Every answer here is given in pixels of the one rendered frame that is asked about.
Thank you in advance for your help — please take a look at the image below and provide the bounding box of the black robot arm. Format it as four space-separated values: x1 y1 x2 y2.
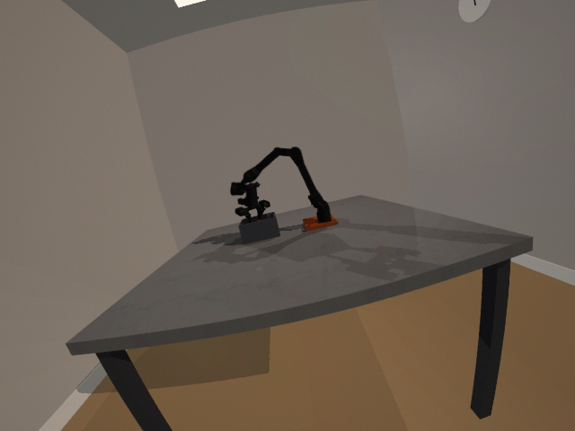
230 146 332 224

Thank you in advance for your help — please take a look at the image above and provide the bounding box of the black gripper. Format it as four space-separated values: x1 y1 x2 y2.
235 195 270 223

